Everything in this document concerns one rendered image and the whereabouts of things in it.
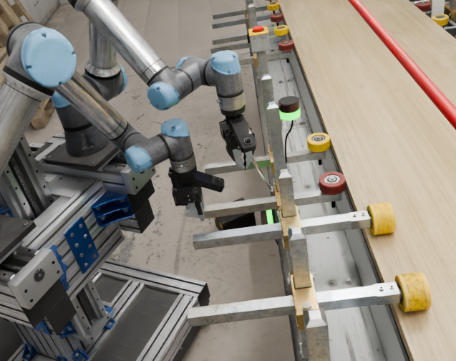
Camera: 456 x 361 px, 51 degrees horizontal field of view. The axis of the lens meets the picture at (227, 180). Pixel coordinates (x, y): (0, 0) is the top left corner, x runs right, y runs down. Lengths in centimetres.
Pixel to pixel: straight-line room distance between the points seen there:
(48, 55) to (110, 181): 64
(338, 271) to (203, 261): 115
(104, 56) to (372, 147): 91
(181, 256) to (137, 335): 71
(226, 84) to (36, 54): 49
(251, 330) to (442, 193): 115
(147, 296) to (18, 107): 130
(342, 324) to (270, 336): 81
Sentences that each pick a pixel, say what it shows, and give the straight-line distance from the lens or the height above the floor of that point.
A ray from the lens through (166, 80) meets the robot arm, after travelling 128.
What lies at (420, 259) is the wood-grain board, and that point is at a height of 90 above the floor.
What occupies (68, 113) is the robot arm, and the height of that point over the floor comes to 119.
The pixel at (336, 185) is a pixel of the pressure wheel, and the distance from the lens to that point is 148.
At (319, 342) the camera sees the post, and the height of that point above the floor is 112.
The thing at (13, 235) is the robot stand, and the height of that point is 104.
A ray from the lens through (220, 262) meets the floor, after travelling 259.
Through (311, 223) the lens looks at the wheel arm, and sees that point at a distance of 127.
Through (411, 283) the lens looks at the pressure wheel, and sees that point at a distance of 111.
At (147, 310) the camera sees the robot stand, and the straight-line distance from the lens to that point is 219.
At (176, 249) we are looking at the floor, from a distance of 274.
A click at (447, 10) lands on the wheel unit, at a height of 86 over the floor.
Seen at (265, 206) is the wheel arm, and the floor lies 85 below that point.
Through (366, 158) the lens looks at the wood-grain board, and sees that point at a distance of 161.
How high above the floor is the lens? 179
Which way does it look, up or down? 34 degrees down
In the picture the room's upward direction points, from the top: 11 degrees counter-clockwise
